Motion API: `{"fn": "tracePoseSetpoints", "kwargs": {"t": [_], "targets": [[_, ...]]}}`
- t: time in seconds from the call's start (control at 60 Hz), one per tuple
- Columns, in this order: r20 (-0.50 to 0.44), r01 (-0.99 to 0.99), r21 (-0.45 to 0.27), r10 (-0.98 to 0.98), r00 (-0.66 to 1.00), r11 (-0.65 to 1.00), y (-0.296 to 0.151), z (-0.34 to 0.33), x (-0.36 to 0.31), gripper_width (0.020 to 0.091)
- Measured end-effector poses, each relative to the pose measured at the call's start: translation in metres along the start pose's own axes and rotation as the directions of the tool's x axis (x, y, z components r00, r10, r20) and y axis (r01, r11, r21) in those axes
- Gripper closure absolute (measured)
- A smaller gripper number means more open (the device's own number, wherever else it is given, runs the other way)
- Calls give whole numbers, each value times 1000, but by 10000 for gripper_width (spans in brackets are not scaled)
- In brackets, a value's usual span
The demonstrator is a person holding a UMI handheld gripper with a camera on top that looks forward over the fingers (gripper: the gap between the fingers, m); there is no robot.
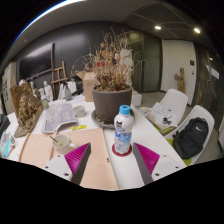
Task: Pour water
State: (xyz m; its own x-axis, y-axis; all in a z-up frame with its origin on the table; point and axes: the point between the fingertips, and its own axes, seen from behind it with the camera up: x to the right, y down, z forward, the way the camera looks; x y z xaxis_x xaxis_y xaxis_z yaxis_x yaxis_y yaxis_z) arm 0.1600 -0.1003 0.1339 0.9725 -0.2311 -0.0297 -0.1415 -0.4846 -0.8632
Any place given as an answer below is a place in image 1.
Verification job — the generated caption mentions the wooden figure statue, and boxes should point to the wooden figure statue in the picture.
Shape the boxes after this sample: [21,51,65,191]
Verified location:
[173,67,186,94]

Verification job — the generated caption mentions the white wrapped sculpture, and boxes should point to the white wrapped sculpture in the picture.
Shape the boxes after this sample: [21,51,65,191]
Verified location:
[119,48,135,86]

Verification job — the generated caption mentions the white ceramic mug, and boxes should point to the white ceramic mug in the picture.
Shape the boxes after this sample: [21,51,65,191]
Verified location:
[51,133,78,156]

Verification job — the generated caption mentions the light wooden drawing board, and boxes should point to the light wooden drawing board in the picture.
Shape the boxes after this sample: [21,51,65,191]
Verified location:
[46,127,120,191]
[18,132,56,169]

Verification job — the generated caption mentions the stick in mug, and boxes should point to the stick in mug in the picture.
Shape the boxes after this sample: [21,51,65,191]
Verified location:
[49,134,63,147]

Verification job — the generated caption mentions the dried plant in grey pot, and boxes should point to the dried plant in grey pot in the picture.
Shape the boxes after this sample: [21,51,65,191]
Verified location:
[71,28,143,124]

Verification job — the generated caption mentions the flat round red coaster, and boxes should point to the flat round red coaster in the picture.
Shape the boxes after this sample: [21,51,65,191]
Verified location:
[111,143,133,158]

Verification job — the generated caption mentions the long ceiling light strip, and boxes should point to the long ceiling light strip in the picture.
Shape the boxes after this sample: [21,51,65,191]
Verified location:
[11,0,88,44]

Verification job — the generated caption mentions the yellow label strip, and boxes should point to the yellow label strip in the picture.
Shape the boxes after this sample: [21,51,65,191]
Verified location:
[71,124,88,132]

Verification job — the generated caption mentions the black stacked boxes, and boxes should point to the black stacked boxes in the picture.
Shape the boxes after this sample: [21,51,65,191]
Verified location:
[0,113,11,138]

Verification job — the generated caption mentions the black wall screen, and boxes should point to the black wall screen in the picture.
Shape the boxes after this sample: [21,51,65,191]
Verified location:
[18,42,55,82]

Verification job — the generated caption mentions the white cabinet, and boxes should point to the white cabinet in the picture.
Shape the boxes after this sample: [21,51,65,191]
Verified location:
[1,61,18,116]

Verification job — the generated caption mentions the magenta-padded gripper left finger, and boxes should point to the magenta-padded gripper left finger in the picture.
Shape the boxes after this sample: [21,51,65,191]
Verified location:
[42,142,92,186]

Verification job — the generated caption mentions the papers on chair seat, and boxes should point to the papers on chair seat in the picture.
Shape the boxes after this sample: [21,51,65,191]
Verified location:
[146,101,179,131]

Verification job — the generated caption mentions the open grey newspaper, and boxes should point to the open grey newspaper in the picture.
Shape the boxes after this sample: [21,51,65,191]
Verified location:
[40,102,79,134]

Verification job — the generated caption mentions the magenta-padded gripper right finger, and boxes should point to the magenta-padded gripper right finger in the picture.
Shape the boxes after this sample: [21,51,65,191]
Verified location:
[132,142,183,186]

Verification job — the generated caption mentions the blue-capped plastic water bottle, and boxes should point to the blue-capped plastic water bottle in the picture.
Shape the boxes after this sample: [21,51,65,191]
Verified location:
[113,104,135,155]

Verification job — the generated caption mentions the white green spray bottle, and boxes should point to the white green spray bottle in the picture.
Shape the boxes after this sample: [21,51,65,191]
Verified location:
[40,93,50,110]

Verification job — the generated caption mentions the white plaster figurine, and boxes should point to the white plaster figurine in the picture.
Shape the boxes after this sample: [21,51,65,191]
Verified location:
[43,80,54,102]

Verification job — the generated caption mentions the white plastic chair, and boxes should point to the white plastic chair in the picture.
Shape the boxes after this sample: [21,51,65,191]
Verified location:
[66,80,78,95]
[166,104,215,167]
[156,88,189,126]

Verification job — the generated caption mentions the grey round pot saucer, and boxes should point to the grey round pot saucer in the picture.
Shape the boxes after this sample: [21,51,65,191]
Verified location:
[90,108,134,130]

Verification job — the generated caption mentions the brown cardboard box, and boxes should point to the brown cardboard box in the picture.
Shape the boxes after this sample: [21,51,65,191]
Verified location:
[75,69,101,103]

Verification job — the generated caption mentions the black backpack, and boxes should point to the black backpack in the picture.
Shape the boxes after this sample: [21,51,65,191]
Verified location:
[172,116,210,160]

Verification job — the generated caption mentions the wooden easel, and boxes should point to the wooden easel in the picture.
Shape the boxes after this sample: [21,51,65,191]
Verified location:
[50,59,69,101]

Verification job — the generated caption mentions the small grey round jar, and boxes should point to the small grey round jar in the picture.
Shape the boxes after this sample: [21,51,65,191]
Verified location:
[73,105,87,118]

